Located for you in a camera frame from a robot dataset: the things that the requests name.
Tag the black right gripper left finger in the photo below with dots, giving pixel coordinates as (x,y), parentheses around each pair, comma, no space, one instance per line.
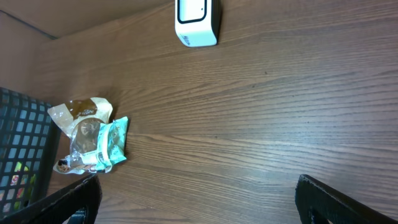
(77,203)

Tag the white barcode scanner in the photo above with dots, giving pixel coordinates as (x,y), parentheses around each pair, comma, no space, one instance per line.
(197,22)

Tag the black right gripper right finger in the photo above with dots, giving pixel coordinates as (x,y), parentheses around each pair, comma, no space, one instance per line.
(317,202)

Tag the mint green snack packet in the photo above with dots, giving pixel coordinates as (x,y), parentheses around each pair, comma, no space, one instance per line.
(110,144)

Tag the grey plastic mesh basket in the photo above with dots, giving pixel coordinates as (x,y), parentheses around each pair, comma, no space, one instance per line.
(29,141)

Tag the beige clear pastry bag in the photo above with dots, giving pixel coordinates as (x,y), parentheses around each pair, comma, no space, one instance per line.
(80,121)

